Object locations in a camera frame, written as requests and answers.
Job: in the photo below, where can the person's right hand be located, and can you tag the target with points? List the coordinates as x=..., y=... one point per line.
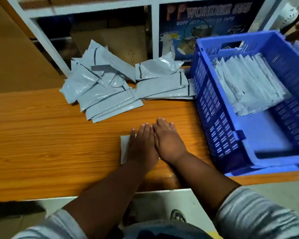
x=168, y=144

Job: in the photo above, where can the person's left hand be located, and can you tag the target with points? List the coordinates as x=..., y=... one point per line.
x=142, y=146

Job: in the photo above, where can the person's left little finger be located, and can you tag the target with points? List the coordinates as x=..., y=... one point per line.
x=133, y=136

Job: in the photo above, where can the person's right fingers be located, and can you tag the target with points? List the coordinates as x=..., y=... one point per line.
x=164, y=128

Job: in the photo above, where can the white packet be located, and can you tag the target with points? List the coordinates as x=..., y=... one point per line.
x=124, y=149

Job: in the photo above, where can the person's left forearm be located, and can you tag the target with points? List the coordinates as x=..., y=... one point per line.
x=109, y=196

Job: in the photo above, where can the person's right forearm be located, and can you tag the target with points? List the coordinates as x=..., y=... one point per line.
x=201, y=179

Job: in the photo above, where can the flat grey poly bag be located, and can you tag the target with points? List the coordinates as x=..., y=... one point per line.
x=186, y=93
x=159, y=87

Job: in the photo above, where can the pile of grey mailers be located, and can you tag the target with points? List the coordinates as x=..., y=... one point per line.
x=102, y=94

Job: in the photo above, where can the puffy grey poly bag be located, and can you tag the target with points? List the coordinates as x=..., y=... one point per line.
x=157, y=68

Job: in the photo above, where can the grey sandal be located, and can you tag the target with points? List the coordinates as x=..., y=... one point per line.
x=178, y=216

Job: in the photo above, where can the brown cardboard box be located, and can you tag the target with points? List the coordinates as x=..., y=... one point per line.
x=119, y=42

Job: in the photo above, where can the blue plastic crate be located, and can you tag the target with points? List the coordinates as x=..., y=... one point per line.
x=261, y=136

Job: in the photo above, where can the blue jeans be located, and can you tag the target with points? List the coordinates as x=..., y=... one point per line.
x=164, y=230

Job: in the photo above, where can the row of white packets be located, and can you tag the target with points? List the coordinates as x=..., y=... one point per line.
x=254, y=82

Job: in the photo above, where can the blue printed tape carton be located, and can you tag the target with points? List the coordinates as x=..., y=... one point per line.
x=209, y=19

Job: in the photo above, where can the grey striped shirt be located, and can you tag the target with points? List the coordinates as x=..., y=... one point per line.
x=261, y=216

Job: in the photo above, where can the large brown cardboard sheet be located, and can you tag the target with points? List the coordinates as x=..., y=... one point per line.
x=17, y=52

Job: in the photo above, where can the white round perforated object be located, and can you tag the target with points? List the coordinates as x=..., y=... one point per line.
x=290, y=13

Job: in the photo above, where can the white shelf frame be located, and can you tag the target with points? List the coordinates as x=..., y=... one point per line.
x=47, y=39

